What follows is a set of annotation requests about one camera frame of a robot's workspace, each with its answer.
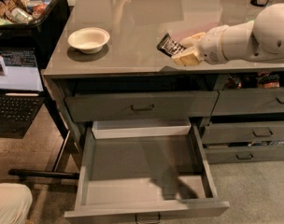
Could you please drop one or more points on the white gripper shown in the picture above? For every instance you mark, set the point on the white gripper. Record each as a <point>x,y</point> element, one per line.
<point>211,46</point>

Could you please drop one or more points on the black rxbar chocolate bar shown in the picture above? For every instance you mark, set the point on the black rxbar chocolate bar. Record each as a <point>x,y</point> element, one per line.
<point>169,46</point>

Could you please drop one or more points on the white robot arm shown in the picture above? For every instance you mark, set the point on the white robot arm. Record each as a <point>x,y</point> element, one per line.
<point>260,40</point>

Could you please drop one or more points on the snack bags in drawer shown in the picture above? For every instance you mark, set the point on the snack bags in drawer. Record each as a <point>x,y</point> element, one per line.
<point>263,80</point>

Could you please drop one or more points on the grey middle right drawer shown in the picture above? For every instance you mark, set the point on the grey middle right drawer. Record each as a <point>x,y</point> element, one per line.
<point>220,133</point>

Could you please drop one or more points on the grey top right drawer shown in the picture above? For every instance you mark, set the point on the grey top right drawer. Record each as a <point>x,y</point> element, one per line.
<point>249,101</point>

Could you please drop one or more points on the grey top left drawer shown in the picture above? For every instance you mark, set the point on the grey top left drawer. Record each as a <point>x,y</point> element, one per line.
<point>141,105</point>

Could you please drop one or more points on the grey bottom right drawer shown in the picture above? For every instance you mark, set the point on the grey bottom right drawer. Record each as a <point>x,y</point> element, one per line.
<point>244,154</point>

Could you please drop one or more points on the open grey middle drawer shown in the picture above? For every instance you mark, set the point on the open grey middle drawer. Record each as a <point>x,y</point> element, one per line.
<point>144,180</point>

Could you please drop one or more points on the white paper bowl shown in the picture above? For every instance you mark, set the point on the white paper bowl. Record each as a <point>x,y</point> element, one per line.
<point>89,40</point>

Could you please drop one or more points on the black cart stand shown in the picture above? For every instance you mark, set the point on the black cart stand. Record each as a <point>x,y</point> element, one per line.
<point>60,154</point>

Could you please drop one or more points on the black bin with snacks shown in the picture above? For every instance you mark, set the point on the black bin with snacks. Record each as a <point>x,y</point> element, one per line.
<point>32,23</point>

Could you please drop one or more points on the black laptop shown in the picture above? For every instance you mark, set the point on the black laptop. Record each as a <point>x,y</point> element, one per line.
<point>21,91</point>

